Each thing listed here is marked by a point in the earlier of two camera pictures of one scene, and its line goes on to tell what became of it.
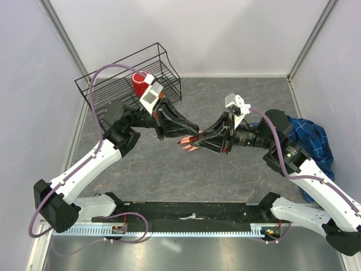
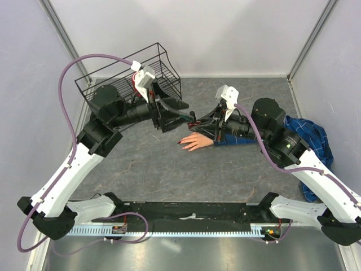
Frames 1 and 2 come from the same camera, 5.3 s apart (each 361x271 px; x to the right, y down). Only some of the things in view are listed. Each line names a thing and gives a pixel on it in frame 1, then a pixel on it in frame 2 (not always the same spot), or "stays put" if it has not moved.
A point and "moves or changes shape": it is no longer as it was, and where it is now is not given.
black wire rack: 113,84 stays put
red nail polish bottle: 193,139 moves or changes shape
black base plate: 184,217 stays put
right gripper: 219,136 to 213,123
